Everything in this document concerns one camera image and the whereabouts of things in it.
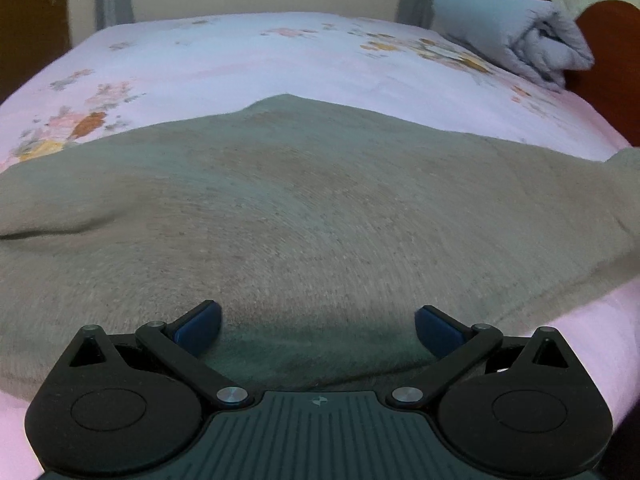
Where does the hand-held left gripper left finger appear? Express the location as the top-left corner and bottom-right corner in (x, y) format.
(63, 300), (255, 411)

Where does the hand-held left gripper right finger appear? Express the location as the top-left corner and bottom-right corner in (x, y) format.
(387, 304), (577, 411)

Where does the grey-green fleece blanket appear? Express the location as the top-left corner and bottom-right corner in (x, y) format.
(0, 92), (640, 403)

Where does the pink floral bed sheet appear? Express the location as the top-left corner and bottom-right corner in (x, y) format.
(0, 10), (640, 480)

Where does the folded grey-blue quilt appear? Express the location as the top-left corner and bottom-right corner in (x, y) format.
(431, 0), (596, 93)

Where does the red-brown wooden headboard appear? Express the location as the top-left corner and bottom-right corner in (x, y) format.
(522, 0), (640, 148)

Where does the brown wooden door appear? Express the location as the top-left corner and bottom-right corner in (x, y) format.
(0, 0), (72, 106)

